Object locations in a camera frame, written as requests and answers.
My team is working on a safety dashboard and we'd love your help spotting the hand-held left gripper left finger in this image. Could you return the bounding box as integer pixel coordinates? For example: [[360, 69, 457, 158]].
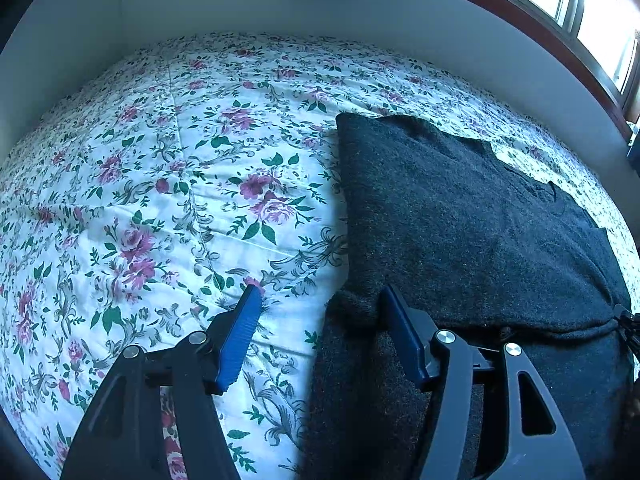
[[60, 284, 266, 480]]

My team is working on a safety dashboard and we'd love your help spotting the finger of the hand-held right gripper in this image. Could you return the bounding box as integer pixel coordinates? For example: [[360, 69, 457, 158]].
[[612, 304, 640, 362]]

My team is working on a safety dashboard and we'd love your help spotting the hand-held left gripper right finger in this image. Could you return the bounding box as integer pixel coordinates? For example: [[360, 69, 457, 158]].
[[379, 284, 587, 480]]

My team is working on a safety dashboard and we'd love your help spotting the dark grey knit sweater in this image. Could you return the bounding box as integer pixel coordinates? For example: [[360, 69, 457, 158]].
[[299, 112, 640, 480]]

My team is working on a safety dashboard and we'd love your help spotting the floral bedspread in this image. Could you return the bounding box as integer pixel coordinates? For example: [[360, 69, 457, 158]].
[[0, 32, 640, 480]]

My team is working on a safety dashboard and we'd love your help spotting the wooden framed window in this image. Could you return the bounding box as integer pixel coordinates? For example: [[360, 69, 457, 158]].
[[382, 0, 640, 140]]

